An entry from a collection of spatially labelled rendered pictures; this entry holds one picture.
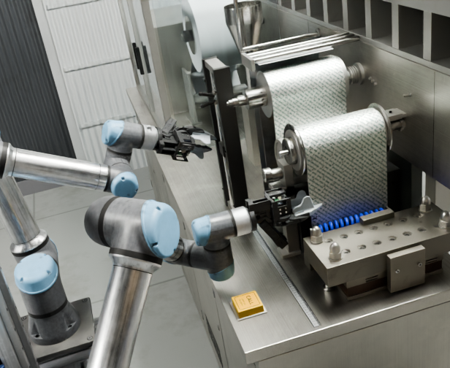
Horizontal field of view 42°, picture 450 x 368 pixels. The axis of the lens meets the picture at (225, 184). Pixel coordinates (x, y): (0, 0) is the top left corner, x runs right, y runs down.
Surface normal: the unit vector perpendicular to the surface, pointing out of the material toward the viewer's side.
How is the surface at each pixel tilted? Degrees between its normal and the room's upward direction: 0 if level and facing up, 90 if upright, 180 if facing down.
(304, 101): 92
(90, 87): 90
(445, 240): 90
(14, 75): 90
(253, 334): 0
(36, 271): 7
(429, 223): 0
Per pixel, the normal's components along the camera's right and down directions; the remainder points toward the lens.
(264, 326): -0.14, -0.88
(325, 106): 0.27, 0.43
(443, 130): -0.95, 0.25
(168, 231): 0.90, -0.04
